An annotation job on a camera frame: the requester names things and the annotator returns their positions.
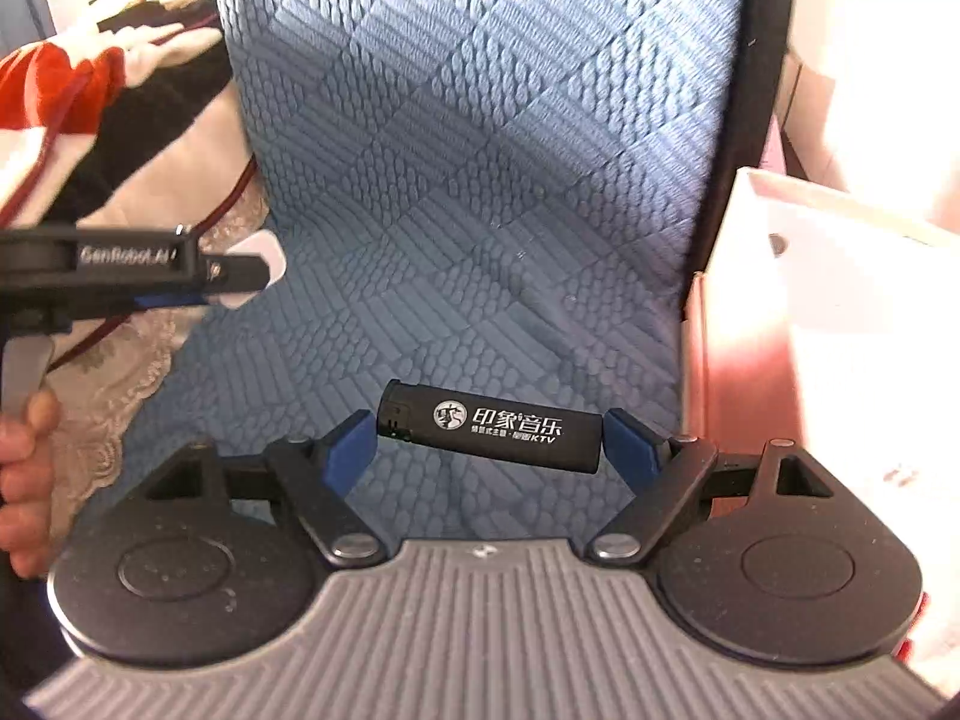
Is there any blue quilted blanket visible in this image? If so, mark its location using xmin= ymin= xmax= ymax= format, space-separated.
xmin=169 ymin=0 xmax=755 ymax=545

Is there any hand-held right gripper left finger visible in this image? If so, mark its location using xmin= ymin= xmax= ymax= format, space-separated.
xmin=141 ymin=411 xmax=389 ymax=569

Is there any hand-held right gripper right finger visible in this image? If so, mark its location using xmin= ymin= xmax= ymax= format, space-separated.
xmin=585 ymin=408 xmax=835 ymax=565

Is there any black lighter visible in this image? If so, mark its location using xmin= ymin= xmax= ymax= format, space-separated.
xmin=377 ymin=381 xmax=605 ymax=475

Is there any beige lace cloth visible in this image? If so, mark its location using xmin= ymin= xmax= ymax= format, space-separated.
xmin=41 ymin=180 xmax=272 ymax=518

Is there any small white case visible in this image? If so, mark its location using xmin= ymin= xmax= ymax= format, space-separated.
xmin=222 ymin=231 xmax=287 ymax=310

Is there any pink rimmed white box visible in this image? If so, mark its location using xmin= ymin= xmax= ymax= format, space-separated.
xmin=679 ymin=166 xmax=960 ymax=706

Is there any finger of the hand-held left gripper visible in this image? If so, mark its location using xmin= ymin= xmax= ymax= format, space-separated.
xmin=133 ymin=286 xmax=230 ymax=310
xmin=196 ymin=253 xmax=272 ymax=295

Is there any person's left hand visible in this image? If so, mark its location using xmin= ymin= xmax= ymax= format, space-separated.
xmin=0 ymin=388 xmax=62 ymax=580

